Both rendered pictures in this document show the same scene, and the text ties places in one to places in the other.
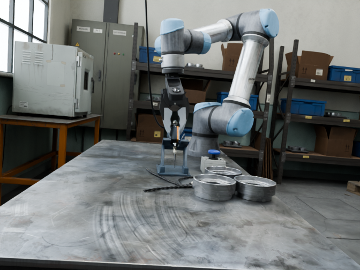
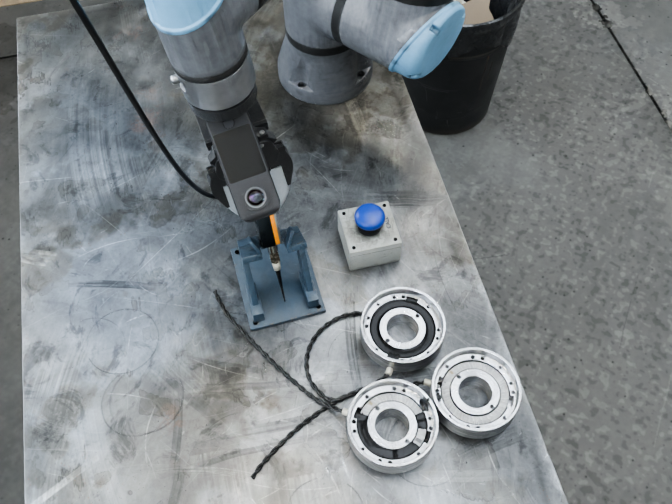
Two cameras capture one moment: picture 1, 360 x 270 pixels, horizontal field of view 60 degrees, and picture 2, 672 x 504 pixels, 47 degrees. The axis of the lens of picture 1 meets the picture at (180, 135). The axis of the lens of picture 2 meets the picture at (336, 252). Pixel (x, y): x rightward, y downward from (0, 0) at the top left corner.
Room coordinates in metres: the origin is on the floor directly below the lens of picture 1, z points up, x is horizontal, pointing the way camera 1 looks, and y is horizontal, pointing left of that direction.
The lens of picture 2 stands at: (0.45, 0.01, 1.69)
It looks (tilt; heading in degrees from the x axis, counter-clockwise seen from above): 57 degrees down; 352
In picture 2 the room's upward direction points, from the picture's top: 2 degrees counter-clockwise
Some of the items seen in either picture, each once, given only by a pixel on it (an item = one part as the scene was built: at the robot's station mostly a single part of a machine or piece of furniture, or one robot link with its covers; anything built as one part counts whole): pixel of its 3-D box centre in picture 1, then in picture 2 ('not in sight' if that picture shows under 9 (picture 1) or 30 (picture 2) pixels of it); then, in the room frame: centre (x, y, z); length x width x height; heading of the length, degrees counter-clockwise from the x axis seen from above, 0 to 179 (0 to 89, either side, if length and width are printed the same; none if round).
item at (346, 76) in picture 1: (340, 76); not in sight; (4.63, -2.26, 1.61); 0.52 x 0.38 x 0.22; 97
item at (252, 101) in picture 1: (235, 101); not in sight; (4.53, -0.76, 1.11); 0.52 x 0.38 x 0.22; 94
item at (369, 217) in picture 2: (213, 157); (369, 224); (1.02, -0.12, 0.85); 0.04 x 0.04 x 0.05
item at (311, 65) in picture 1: (306, 67); not in sight; (4.59, -1.74, 1.69); 0.59 x 0.41 x 0.38; 99
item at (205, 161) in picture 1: (212, 164); (368, 231); (1.02, -0.12, 0.82); 0.08 x 0.07 x 0.05; 4
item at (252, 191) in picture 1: (253, 188); (474, 394); (0.78, -0.20, 0.82); 0.10 x 0.10 x 0.04
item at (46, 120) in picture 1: (57, 151); not in sight; (3.26, 1.28, 0.39); 1.50 x 0.62 x 0.78; 4
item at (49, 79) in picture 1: (59, 83); not in sight; (3.07, 1.21, 1.10); 0.62 x 0.61 x 0.65; 4
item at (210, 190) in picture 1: (214, 187); (391, 427); (0.75, -0.09, 0.82); 0.10 x 0.10 x 0.04
